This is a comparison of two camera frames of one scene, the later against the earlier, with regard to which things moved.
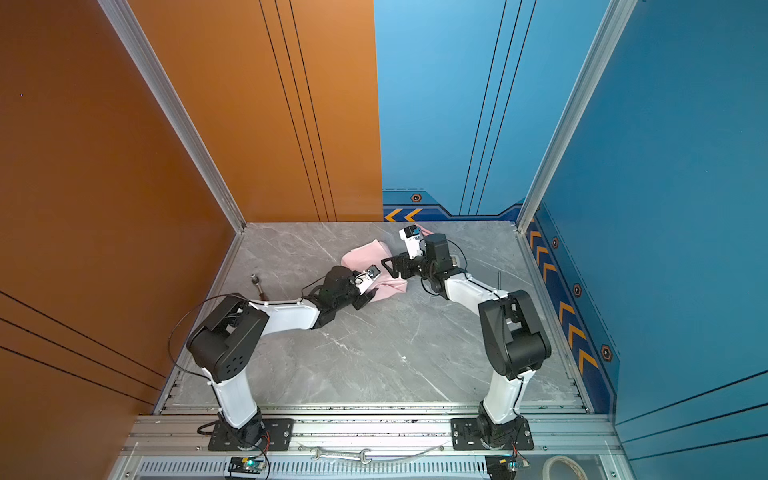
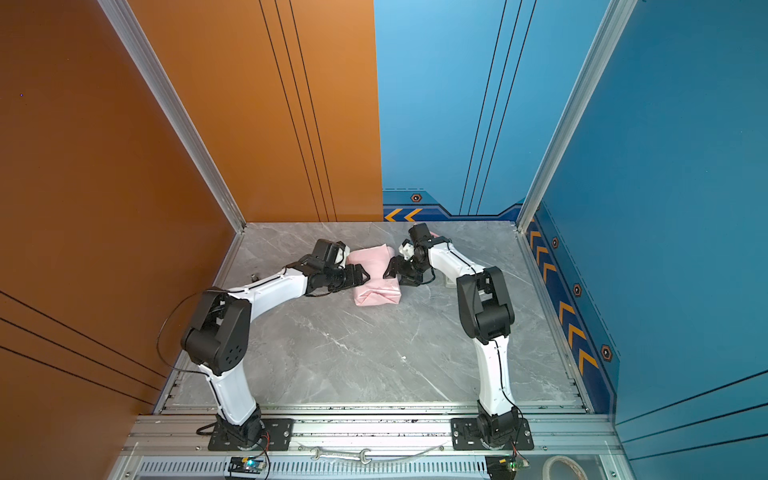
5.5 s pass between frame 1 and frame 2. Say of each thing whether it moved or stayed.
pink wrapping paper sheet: stayed
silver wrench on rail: stayed
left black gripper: moved
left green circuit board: stayed
